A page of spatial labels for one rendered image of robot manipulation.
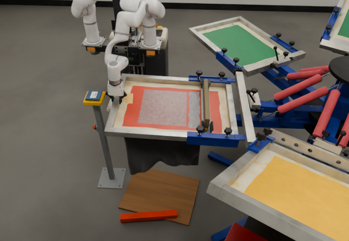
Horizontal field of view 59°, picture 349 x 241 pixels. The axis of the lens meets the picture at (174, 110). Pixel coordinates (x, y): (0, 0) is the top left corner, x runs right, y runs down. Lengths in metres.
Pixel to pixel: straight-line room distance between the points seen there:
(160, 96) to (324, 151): 1.06
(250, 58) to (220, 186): 1.82
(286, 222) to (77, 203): 2.15
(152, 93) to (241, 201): 1.35
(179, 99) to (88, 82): 2.11
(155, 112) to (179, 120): 0.17
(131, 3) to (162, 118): 0.72
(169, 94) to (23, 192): 1.62
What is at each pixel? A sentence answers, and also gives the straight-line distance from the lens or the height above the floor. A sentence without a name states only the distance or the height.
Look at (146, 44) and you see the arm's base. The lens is 2.36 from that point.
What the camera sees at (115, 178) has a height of 0.01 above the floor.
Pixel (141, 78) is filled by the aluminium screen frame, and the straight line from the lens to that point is 2.21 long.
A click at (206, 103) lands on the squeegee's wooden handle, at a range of 1.92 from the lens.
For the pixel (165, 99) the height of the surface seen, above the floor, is 0.99.
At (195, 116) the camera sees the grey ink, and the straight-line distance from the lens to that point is 1.96.
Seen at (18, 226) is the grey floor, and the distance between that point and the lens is 2.88.
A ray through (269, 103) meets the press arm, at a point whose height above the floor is 1.04.
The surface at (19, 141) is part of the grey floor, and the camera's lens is 3.51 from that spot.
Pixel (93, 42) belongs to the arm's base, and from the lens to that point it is 2.46.
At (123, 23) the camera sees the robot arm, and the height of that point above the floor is 1.50.
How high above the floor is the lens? 2.32
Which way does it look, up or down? 42 degrees down
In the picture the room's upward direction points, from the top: straight up
